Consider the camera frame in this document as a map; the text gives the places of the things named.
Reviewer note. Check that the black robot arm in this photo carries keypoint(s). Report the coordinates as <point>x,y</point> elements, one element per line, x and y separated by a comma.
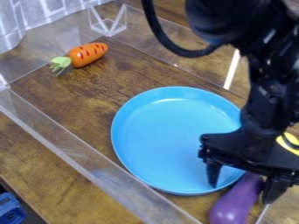
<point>263,30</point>

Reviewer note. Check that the white checkered curtain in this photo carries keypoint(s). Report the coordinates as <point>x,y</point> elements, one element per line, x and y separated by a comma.
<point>21,15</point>

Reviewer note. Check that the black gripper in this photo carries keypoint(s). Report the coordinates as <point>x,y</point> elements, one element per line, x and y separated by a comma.
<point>251,150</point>

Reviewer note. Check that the orange toy carrot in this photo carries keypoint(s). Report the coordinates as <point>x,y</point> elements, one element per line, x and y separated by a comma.
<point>80,56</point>

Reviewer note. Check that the purple toy eggplant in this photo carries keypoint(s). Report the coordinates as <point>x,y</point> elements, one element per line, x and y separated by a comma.
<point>231,208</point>

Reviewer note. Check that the blue plastic box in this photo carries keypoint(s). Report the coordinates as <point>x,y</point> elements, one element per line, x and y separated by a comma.
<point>12,213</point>

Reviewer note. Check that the yellow toy lemon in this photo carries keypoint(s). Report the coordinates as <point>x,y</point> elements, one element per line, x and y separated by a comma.
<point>288,141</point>

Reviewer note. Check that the clear acrylic enclosure wall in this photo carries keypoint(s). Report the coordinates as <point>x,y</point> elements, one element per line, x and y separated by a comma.
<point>54,116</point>

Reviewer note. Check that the blue round tray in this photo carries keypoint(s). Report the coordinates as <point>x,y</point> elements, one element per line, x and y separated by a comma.
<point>154,135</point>

